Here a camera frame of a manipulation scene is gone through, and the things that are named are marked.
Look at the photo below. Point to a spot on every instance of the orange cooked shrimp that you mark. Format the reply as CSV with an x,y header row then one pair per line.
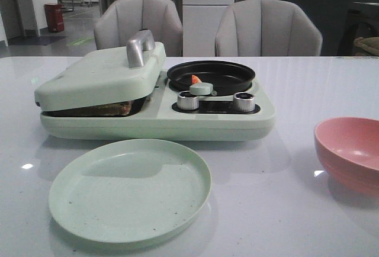
x,y
195,79

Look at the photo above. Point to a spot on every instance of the white bread slice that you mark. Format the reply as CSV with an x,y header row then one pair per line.
x,y
106,110

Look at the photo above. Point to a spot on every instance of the mint green hinged lid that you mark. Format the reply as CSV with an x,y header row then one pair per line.
x,y
101,77

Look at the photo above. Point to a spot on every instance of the pink plastic bowl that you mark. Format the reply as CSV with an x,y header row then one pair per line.
x,y
347,147

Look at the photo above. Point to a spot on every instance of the mint green breakfast maker base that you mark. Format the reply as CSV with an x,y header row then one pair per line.
x,y
158,120

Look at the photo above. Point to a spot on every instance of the left silver control knob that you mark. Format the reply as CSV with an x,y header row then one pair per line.
x,y
187,101

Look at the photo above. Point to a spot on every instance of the silver control knob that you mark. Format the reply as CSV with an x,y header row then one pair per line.
x,y
187,101
243,102

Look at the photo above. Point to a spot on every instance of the black round frying pan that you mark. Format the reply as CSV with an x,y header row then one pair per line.
x,y
227,78

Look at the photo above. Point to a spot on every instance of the right silver control knob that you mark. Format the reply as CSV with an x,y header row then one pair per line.
x,y
243,102

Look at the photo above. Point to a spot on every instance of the mint green round plate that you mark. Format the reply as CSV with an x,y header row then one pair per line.
x,y
136,192

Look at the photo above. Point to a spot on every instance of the right grey upholstered chair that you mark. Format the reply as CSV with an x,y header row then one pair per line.
x,y
266,28

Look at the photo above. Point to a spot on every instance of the grey upholstered chair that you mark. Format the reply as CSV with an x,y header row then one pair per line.
x,y
266,28
124,18

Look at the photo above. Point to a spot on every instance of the left grey upholstered chair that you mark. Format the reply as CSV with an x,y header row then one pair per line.
x,y
124,18

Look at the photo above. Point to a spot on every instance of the white refrigerator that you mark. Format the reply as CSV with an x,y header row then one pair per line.
x,y
201,19

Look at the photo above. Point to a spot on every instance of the red trash bin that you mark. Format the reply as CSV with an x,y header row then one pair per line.
x,y
54,17

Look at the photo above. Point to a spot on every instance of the mint green pan handle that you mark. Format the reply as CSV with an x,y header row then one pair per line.
x,y
202,89

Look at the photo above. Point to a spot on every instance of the silver lid handle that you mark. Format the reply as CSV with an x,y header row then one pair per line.
x,y
137,44

